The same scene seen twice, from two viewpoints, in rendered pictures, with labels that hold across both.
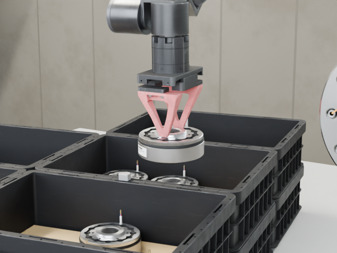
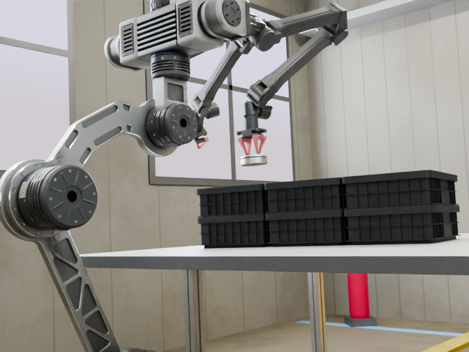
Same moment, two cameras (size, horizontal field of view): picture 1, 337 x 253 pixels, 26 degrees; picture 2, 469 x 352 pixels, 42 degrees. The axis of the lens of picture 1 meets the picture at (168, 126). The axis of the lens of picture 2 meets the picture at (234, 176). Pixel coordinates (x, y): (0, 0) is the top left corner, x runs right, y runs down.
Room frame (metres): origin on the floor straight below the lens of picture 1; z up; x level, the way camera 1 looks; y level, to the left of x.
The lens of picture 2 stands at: (1.46, -2.33, 0.78)
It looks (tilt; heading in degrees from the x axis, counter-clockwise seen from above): 5 degrees up; 100
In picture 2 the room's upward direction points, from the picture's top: 3 degrees counter-clockwise
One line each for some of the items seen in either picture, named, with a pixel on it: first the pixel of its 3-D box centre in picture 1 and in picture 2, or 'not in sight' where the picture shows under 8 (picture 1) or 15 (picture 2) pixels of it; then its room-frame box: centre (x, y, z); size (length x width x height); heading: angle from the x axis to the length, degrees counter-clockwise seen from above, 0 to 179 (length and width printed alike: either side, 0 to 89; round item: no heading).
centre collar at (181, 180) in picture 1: (173, 181); not in sight; (1.43, -0.01, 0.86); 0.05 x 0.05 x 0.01
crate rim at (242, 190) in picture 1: (160, 164); (322, 185); (1.37, 0.02, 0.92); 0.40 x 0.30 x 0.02; 69
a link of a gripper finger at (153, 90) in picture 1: (167, 105); (250, 144); (1.10, 0.00, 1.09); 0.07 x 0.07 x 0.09; 62
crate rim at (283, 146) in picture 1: (208, 131); (401, 179); (1.65, -0.09, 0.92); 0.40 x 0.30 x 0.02; 69
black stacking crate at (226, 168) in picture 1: (160, 190); (323, 199); (1.37, 0.02, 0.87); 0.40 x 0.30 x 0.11; 69
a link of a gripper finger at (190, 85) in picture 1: (174, 102); (255, 143); (1.12, -0.01, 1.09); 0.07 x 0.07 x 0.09; 62
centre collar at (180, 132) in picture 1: (170, 132); not in sight; (1.11, 0.00, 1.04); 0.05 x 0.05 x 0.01
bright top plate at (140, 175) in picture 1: (124, 177); not in sight; (1.47, 0.09, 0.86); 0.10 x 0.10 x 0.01
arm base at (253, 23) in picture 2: not in sight; (245, 23); (1.16, -0.35, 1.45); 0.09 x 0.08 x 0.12; 149
